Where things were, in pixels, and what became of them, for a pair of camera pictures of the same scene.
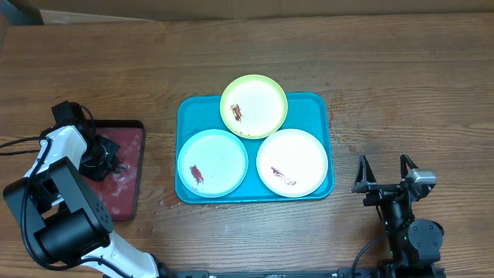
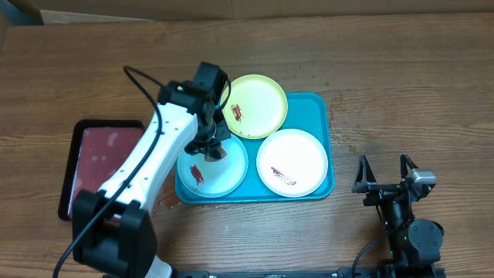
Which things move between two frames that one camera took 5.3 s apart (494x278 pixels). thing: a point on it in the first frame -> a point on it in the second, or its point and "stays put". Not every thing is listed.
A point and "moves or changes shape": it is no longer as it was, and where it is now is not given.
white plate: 292,163 stays put
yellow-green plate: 253,106 stays put
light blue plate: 212,163 stays put
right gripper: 381,191 stays put
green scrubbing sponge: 120,167 moves or changes shape
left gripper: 99,172 -> 223,133
